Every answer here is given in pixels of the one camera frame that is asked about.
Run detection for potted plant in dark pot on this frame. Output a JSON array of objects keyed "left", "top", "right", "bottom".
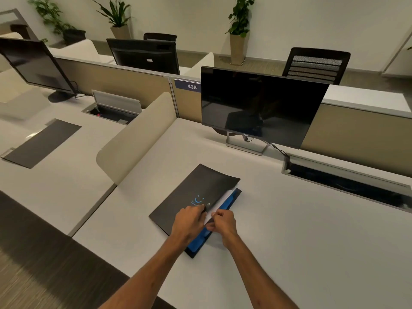
[{"left": 28, "top": 0, "right": 87, "bottom": 46}]

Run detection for black monitor rear side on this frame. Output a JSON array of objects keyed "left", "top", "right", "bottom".
[{"left": 106, "top": 38, "right": 180, "bottom": 76}]

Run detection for person's left forearm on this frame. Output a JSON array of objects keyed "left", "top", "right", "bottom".
[{"left": 98, "top": 236, "right": 191, "bottom": 309}]

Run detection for black monitor cable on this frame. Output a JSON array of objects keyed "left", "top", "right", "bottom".
[{"left": 270, "top": 142, "right": 292, "bottom": 159}]

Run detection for black folder with blue inside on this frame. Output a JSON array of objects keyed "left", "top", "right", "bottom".
[{"left": 148, "top": 163, "right": 242, "bottom": 259}]

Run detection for person's left hand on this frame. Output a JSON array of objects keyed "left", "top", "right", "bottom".
[{"left": 170, "top": 204, "right": 208, "bottom": 247}]

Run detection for blue desk number label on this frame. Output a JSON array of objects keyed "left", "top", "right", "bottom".
[{"left": 174, "top": 78, "right": 202, "bottom": 93}]

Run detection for white curved desk divider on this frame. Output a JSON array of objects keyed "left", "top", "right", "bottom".
[
  {"left": 49, "top": 39, "right": 101, "bottom": 64},
  {"left": 184, "top": 52, "right": 215, "bottom": 78}
]

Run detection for closed black folder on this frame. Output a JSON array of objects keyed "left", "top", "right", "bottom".
[{"left": 1, "top": 118, "right": 82, "bottom": 170}]

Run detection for potted plant in short beige pot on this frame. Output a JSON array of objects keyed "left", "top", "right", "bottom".
[{"left": 86, "top": 0, "right": 133, "bottom": 40}]

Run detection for white paper sheet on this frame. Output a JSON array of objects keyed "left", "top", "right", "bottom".
[{"left": 205, "top": 190, "right": 234, "bottom": 226}]

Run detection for potted plant in tall beige pot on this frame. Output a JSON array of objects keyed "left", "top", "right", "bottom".
[{"left": 225, "top": 0, "right": 256, "bottom": 66}]

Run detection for grey cable tray with raised lid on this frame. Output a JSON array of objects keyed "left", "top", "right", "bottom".
[{"left": 81, "top": 89, "right": 142, "bottom": 125}]

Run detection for black monitor with silver stand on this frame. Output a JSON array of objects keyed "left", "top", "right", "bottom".
[{"left": 200, "top": 65, "right": 331, "bottom": 157}]

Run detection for person's right hand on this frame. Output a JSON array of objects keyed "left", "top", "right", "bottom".
[{"left": 206, "top": 209, "right": 239, "bottom": 250}]

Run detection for black monitor with round base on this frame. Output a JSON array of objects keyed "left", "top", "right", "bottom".
[{"left": 0, "top": 37, "right": 80, "bottom": 103}]

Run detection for black mesh office chair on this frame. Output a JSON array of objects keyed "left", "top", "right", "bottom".
[{"left": 282, "top": 47, "right": 351, "bottom": 86}]

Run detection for person's right forearm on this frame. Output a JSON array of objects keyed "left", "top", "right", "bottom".
[{"left": 222, "top": 235, "right": 300, "bottom": 309}]

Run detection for tan fabric partition panel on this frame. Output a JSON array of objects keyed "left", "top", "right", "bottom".
[
  {"left": 301, "top": 103, "right": 412, "bottom": 178},
  {"left": 54, "top": 57, "right": 172, "bottom": 110}
]

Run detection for beige curved desk divider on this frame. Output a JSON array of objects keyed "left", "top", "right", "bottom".
[{"left": 96, "top": 91, "right": 178, "bottom": 186}]

